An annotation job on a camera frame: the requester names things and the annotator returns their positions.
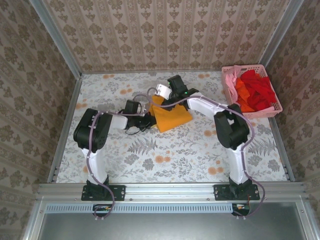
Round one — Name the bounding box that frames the aluminium side rail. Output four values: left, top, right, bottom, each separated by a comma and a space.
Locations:
268, 117, 296, 182
47, 74, 83, 183

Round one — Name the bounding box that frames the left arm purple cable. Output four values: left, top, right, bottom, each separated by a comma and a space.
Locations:
85, 94, 154, 222

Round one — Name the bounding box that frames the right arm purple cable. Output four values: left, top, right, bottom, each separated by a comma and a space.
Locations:
146, 86, 266, 221

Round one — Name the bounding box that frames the orange t-shirt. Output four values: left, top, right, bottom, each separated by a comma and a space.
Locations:
234, 77, 256, 113

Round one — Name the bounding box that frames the aluminium mounting rail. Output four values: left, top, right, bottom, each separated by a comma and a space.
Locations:
37, 181, 310, 203

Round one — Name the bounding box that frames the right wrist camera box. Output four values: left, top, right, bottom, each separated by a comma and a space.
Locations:
167, 74, 188, 95

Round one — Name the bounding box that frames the slotted grey cable duct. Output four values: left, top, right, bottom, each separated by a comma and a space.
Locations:
74, 202, 251, 214

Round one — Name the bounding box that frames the grey sheet metal panel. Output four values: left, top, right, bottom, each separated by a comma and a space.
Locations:
37, 202, 310, 240

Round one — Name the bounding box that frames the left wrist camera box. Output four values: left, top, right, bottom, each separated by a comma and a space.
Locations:
124, 99, 143, 115

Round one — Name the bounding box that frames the pink plastic basket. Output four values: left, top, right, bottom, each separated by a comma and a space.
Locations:
221, 64, 284, 120

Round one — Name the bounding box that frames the yellow printed t-shirt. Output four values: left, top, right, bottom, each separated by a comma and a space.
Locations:
148, 94, 193, 134

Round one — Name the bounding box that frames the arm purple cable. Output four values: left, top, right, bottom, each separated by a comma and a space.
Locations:
85, 94, 154, 222
146, 86, 266, 221

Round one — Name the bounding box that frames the pile of red orange clothes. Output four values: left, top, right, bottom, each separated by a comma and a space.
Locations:
233, 69, 278, 112

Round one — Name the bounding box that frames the floral print tablecloth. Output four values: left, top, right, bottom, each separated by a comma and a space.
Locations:
56, 72, 288, 183

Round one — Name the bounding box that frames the aluminium frame post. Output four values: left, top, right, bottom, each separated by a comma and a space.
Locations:
258, 0, 305, 68
29, 0, 82, 80

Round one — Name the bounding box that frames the pink t-shirt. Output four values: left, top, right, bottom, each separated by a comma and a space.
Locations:
224, 64, 243, 113

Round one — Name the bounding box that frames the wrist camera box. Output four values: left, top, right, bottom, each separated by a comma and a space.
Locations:
124, 99, 143, 115
167, 74, 188, 95

